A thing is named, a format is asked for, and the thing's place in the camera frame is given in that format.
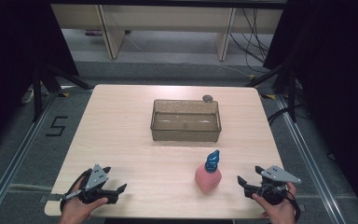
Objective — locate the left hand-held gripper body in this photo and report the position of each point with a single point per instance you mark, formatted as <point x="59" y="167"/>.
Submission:
<point x="97" y="179"/>

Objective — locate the dark curtain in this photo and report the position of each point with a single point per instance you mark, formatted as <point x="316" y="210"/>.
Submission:
<point x="338" y="77"/>
<point x="9" y="62"/>

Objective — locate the clear brown plastic container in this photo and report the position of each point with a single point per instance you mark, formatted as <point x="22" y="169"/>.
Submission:
<point x="185" y="132"/>

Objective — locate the small round grey disc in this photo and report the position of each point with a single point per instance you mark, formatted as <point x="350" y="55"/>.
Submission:
<point x="207" y="98"/>

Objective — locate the pink bottle with blue cap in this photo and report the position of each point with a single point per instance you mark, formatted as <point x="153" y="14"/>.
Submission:
<point x="208" y="182"/>

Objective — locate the aluminium floor rail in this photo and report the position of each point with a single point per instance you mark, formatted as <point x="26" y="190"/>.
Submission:
<point x="307" y="161"/>
<point x="15" y="160"/>

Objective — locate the yellow and black tape piece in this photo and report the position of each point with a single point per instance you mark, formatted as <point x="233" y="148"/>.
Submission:
<point x="63" y="94"/>
<point x="269" y="96"/>

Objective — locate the person's left hand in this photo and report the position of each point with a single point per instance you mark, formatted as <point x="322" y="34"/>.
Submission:
<point x="77" y="211"/>

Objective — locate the light wooden bench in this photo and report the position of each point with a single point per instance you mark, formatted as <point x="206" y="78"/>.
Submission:
<point x="167" y="15"/>

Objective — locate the black metal stand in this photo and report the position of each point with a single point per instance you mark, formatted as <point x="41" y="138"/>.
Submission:
<point x="291" y="96"/>
<point x="38" y="93"/>

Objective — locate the person's right hand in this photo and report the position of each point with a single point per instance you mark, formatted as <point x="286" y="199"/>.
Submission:
<point x="278" y="214"/>

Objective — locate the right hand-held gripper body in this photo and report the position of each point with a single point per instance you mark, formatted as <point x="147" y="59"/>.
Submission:
<point x="273" y="186"/>

